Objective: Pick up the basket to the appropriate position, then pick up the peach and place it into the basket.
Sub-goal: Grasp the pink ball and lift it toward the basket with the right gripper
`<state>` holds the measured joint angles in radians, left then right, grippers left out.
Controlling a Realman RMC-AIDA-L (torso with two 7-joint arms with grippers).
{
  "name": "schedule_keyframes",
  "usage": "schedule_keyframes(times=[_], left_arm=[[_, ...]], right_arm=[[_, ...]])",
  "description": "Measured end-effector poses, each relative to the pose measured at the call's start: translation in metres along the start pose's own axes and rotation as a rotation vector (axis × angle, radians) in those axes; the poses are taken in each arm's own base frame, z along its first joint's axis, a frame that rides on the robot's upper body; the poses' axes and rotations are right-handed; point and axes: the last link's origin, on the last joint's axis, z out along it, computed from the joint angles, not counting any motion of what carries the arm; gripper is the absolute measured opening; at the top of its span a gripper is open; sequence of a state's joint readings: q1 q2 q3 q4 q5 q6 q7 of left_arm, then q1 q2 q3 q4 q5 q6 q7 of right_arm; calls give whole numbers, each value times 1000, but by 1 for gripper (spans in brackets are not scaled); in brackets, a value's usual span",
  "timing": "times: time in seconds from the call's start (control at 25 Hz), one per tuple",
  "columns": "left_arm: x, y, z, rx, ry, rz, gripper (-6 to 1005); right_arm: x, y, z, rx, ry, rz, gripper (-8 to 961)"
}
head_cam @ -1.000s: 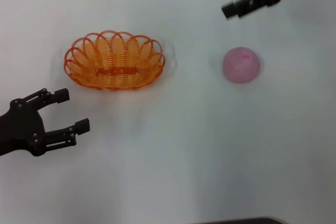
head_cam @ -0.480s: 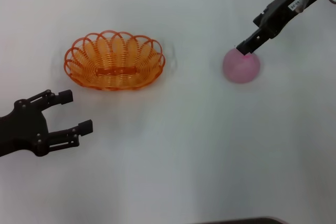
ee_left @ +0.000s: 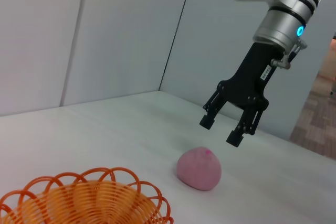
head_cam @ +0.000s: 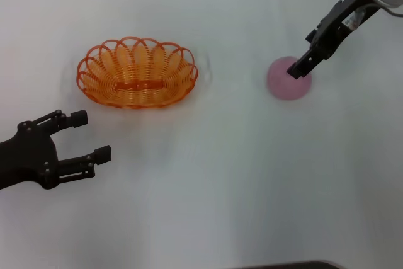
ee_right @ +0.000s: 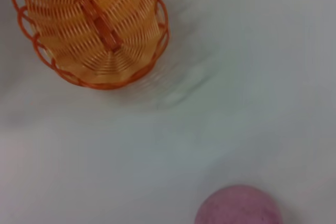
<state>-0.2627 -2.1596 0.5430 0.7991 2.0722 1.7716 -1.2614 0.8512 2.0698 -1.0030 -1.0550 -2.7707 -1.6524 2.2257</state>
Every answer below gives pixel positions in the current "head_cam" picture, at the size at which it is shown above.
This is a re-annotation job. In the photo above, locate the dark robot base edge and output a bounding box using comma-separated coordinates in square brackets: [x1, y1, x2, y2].
[242, 259, 343, 269]

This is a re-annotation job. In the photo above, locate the pink peach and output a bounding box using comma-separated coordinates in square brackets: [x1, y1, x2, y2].
[266, 56, 313, 101]

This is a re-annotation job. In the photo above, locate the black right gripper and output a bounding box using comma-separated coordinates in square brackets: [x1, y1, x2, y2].
[286, 0, 380, 80]

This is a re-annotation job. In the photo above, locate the silver cable connector plug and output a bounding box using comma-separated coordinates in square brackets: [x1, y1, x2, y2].
[351, 10, 366, 30]

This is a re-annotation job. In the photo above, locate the orange plastic wire basket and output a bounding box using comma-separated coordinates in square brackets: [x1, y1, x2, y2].
[76, 36, 199, 110]

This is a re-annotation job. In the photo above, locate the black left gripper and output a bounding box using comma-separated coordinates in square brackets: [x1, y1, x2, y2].
[0, 110, 113, 191]

